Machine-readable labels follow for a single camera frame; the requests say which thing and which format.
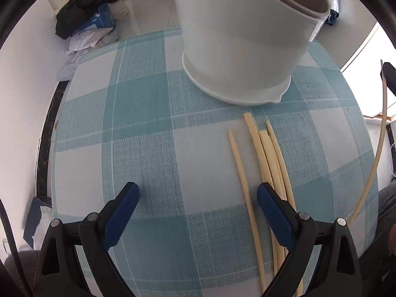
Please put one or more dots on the beige chopstick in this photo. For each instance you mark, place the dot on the beige chopstick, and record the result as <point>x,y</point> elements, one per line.
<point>379,148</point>
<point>255,142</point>
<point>244,188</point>
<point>268,157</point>
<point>280,164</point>

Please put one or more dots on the teal checked tablecloth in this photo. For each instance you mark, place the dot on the teal checked tablecloth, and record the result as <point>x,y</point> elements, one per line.
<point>139,130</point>

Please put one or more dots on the beige cloth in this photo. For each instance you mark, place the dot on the beige cloth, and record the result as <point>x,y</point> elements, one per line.
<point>119,10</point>

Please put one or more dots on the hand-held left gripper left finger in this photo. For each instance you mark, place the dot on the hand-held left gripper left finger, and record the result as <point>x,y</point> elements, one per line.
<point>122,213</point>

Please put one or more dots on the white utensil holder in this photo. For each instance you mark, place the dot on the white utensil holder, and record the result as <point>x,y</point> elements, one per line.
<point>241,37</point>

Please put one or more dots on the white plastic bags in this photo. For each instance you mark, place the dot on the white plastic bags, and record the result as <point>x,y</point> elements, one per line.
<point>83,40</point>

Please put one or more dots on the dark blue cardboard box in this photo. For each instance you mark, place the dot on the dark blue cardboard box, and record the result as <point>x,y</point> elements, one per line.
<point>32,219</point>

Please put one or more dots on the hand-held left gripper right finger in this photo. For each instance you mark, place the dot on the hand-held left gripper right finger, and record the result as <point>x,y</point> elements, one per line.
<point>275,216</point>

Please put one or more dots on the black jacket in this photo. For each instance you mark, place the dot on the black jacket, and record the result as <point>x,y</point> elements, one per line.
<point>83,6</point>

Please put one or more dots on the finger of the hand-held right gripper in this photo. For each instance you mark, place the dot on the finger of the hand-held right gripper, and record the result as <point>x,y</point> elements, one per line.
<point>389,74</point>

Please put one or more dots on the blue printed box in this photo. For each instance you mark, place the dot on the blue printed box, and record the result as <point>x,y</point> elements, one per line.
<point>103,17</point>

